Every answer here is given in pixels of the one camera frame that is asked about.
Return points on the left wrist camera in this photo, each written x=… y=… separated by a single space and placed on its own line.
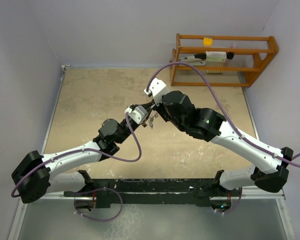
x=137 y=113

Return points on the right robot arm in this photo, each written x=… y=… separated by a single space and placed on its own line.
x=267 y=170

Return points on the white box with red label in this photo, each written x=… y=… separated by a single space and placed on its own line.
x=216 y=56

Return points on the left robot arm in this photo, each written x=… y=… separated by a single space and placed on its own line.
x=33 y=177

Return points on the strip of staples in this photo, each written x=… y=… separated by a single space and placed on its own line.
x=214 y=71

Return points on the yellow block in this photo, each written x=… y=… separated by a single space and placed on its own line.
x=207 y=42

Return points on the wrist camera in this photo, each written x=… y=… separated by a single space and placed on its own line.
x=157 y=90
x=137 y=113

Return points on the wooden rack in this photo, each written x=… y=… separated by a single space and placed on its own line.
x=252 y=54

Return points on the large silver keyring with clips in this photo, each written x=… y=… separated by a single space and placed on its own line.
x=151 y=119

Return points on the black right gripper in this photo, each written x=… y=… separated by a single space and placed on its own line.
x=159 y=109

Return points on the white stapler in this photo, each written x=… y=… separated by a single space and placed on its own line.
x=198 y=59

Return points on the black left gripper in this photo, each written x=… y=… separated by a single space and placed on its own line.
x=143 y=124

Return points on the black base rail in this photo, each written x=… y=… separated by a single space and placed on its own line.
x=168 y=191

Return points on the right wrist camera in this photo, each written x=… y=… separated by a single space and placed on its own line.
x=157 y=90

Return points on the small black object on rack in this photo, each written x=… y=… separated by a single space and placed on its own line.
x=230 y=55

